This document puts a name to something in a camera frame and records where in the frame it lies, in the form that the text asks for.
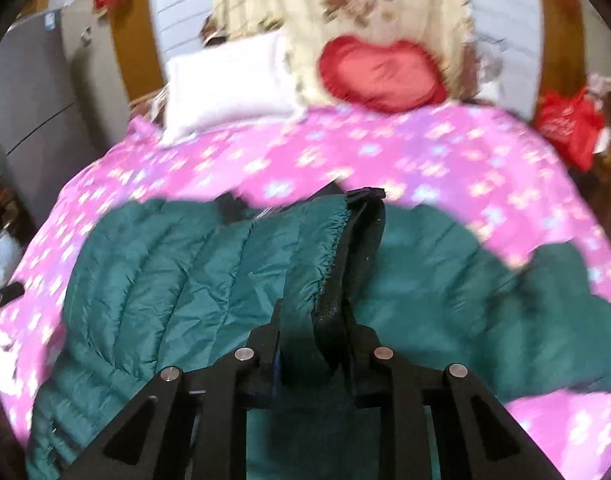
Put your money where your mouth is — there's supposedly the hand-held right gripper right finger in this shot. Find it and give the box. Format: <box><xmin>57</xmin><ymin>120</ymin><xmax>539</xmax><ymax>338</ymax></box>
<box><xmin>344</xmin><ymin>307</ymin><xmax>562</xmax><ymax>480</ymax></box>

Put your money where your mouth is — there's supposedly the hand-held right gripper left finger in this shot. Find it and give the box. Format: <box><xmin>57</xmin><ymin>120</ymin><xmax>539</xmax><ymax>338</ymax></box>
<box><xmin>75</xmin><ymin>300</ymin><xmax>285</xmax><ymax>480</ymax></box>

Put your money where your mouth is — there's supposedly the dark green puffer jacket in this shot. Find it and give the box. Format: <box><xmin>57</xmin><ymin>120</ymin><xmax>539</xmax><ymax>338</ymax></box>
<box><xmin>25</xmin><ymin>187</ymin><xmax>611</xmax><ymax>480</ymax></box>

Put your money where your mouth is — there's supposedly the pink floral bed blanket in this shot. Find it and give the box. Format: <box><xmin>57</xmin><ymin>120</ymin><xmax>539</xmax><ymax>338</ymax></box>
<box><xmin>0</xmin><ymin>102</ymin><xmax>611</xmax><ymax>480</ymax></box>

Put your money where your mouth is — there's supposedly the white pillow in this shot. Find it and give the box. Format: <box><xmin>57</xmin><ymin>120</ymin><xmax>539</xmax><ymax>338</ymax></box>
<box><xmin>158</xmin><ymin>30</ymin><xmax>306</xmax><ymax>148</ymax></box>

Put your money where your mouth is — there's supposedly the red heart-shaped cushion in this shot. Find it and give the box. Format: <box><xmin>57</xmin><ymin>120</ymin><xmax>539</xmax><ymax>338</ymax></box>
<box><xmin>318</xmin><ymin>35</ymin><xmax>449</xmax><ymax>113</ymax></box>

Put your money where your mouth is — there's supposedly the red plastic bag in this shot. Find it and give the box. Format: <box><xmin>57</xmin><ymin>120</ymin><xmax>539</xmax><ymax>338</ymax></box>
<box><xmin>534</xmin><ymin>87</ymin><xmax>606</xmax><ymax>172</ymax></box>

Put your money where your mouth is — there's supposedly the grey cabinet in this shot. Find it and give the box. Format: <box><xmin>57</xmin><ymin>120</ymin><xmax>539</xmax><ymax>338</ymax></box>
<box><xmin>0</xmin><ymin>7</ymin><xmax>131</xmax><ymax>233</ymax></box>

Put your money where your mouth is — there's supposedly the cream floral quilt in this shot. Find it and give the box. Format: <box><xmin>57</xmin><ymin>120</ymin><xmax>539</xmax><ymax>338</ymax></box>
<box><xmin>212</xmin><ymin>0</ymin><xmax>479</xmax><ymax>108</ymax></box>

